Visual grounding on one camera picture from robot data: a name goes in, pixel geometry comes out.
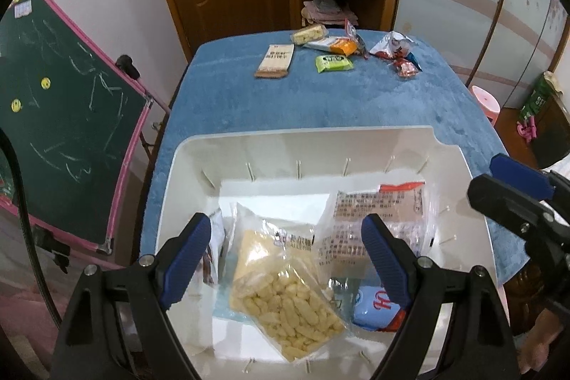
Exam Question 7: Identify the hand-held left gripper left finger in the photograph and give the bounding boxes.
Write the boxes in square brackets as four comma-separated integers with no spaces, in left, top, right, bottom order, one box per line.
[51,212,212,380]

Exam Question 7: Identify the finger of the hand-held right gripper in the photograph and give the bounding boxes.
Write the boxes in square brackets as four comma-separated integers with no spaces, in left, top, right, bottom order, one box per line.
[490,154,570,225]
[467,174,557,245]

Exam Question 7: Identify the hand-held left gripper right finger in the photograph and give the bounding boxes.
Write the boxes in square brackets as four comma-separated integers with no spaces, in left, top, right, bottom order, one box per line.
[361,213,522,380]

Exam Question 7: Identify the large clear bread packet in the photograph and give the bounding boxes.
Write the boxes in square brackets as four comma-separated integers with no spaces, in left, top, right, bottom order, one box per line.
[314,181,430,280]

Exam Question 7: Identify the blue biscuit packet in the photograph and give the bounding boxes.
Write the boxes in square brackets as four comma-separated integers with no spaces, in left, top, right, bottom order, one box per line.
[354,286,408,332]

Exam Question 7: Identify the corn puff sticks packet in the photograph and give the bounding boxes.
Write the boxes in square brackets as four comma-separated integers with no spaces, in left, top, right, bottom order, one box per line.
[228,202,348,363]

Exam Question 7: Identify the white plastic bin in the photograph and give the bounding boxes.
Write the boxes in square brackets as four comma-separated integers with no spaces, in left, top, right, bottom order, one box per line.
[139,125,496,380]

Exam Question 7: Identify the small red packet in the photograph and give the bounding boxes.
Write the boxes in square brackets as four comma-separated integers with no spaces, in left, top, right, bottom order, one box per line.
[392,58,421,80]

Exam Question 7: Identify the white red packet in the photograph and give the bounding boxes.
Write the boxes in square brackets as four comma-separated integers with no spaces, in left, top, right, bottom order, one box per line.
[369,31,417,60]

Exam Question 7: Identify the green snack packet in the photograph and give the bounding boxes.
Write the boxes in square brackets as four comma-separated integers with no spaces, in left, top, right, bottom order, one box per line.
[315,54,354,73]

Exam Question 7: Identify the red dark snack packet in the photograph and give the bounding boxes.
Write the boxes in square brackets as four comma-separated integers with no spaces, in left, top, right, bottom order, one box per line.
[345,19,368,60]

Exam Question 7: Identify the beige wafer packet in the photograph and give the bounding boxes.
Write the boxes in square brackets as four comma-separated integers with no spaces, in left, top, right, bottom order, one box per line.
[255,44,295,79]

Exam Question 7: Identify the white orange snack packet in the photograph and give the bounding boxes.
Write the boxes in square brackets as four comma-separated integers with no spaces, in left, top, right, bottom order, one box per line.
[305,37,359,54]

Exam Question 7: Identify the yellow cake packet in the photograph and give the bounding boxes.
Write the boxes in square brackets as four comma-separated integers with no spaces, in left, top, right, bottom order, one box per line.
[291,23,329,47]

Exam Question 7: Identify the person's right forearm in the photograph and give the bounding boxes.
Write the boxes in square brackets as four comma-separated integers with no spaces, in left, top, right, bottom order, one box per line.
[519,309,563,372]

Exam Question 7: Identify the pink toy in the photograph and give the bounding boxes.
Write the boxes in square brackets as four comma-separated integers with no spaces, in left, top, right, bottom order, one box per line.
[517,117,537,142]

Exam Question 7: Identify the dark wooden cabinet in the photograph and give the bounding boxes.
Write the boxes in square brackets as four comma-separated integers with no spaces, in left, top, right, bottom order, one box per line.
[532,93,570,169]

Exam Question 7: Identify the green bag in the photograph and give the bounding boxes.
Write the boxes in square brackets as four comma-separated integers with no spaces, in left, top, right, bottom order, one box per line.
[520,72,555,120]

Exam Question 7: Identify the pink plastic stool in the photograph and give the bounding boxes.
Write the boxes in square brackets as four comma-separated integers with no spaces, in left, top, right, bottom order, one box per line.
[467,85,502,127]

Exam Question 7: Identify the blue plush blanket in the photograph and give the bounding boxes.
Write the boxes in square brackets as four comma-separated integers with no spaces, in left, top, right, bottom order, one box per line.
[140,28,533,287]

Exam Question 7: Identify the floral sliding wardrobe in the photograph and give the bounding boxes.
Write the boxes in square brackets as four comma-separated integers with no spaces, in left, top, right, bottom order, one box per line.
[392,0,570,109]

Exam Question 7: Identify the black easel knob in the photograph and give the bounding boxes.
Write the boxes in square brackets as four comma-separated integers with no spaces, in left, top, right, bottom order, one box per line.
[116,55,141,80]

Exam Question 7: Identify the pink folded cloth stack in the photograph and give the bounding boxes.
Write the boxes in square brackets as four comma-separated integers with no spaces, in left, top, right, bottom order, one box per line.
[301,0,359,29]

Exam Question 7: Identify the green chalkboard pink frame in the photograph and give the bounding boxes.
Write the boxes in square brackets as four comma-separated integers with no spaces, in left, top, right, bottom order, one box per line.
[0,0,154,256]

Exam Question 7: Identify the black cable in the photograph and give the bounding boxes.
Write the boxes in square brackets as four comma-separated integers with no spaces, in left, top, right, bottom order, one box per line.
[0,128,61,327]

